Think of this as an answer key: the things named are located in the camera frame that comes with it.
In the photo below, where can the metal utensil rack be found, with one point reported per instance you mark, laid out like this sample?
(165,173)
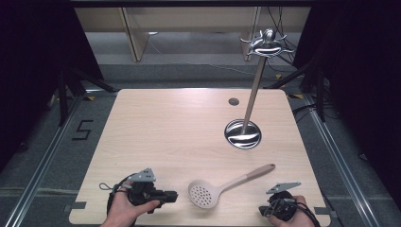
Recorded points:
(250,104)

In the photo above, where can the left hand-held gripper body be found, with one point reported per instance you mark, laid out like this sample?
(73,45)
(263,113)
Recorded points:
(142,190)

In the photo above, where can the light wooden background table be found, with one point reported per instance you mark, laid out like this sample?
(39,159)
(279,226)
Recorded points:
(189,22)

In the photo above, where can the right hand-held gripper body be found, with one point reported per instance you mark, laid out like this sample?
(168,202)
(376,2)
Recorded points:
(281,201)

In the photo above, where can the pink slotted spoon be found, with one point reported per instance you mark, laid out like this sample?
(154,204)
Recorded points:
(217,189)

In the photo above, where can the dark curtain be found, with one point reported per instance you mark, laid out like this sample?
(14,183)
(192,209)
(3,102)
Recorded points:
(362,82)
(34,69)

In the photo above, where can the person's right hand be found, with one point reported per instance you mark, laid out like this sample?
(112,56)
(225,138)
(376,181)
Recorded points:
(299,217)

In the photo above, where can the black metal stand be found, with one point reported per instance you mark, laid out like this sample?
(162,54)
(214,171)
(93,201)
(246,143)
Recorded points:
(67,91)
(310,85)

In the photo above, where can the person's left hand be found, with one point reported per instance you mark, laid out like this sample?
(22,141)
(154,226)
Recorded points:
(124,209)

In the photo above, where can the aluminium floor rail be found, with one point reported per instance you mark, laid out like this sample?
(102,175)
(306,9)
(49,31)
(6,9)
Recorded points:
(340,164)
(41,164)

